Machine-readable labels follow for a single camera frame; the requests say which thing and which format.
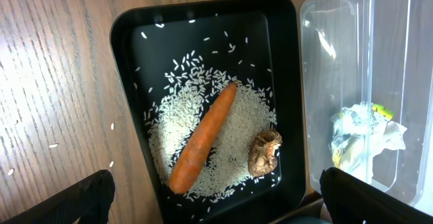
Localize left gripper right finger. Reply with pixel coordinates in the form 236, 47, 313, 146
319, 167, 432, 224

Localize light blue bowl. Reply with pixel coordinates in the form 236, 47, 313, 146
277, 216, 332, 224

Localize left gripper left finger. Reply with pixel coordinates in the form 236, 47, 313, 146
5, 170, 115, 224

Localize dried brown mushroom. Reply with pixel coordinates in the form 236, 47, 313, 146
248, 129, 282, 177

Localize black waste tray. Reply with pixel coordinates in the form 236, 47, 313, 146
110, 0, 306, 223

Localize pile of white rice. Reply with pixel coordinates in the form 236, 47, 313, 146
143, 51, 277, 203

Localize white paper napkin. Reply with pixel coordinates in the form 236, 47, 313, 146
344, 120, 407, 184

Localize orange carrot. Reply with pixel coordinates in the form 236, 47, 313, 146
168, 83, 237, 194

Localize foil snack wrapper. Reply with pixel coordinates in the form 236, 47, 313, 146
329, 102, 394, 171

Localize clear plastic bin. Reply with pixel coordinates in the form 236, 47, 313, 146
300, 0, 432, 214

